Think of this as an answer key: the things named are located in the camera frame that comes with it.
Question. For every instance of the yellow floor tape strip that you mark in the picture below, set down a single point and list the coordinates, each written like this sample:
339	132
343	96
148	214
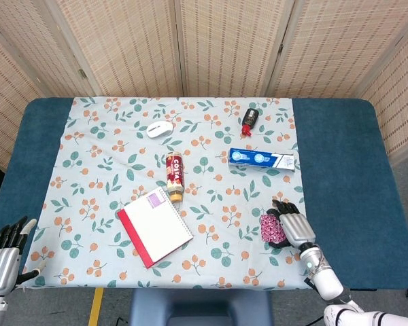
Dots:
96	305

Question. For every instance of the red cover spiral notebook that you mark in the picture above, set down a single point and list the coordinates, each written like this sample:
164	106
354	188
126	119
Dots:
156	227

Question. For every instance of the white computer mouse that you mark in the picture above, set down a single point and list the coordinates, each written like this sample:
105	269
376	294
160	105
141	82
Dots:
159	129

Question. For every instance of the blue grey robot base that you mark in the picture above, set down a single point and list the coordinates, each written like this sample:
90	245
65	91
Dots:
200	305

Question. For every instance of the small red black bottle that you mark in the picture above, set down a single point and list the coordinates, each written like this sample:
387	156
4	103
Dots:
250	117

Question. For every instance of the floral printed tablecloth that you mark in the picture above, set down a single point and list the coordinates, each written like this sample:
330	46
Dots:
207	203

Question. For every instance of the bamboo folding screen panel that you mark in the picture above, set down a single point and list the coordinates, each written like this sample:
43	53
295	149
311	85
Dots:
231	47
401	102
30	40
336	51
7	119
129	47

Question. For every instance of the Costa coffee bottle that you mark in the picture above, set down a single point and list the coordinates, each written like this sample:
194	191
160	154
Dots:
174	173

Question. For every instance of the brass screen hinge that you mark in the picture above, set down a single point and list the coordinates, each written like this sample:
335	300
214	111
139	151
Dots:
281	48
83	73

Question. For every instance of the blue white toothpaste box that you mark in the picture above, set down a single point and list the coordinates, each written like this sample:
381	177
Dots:
258	159

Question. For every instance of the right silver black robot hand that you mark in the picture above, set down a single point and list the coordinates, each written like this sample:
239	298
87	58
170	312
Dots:
297	229

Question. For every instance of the blue felt table cover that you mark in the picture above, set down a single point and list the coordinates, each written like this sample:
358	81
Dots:
343	153

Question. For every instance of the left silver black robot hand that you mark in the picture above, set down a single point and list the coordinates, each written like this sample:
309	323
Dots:
1	268

